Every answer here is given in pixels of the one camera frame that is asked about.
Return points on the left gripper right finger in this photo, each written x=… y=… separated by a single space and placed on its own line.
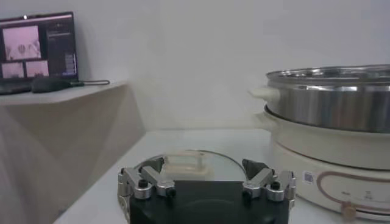
x=259 y=179

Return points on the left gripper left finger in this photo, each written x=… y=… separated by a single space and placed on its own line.
x=149 y=178

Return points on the round glass pot lid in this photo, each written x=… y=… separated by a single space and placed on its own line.
x=225 y=167

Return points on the stainless steel steamer basket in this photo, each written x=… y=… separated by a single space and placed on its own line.
x=329 y=103

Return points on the cream electric cooker base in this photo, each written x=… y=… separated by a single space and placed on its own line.
x=320 y=146

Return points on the white side table with mouse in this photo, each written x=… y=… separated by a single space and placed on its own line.
x=61 y=137

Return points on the black computer mouse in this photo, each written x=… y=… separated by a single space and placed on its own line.
x=50 y=85

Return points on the black laptop with dark screen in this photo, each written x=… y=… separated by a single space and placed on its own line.
x=58 y=45

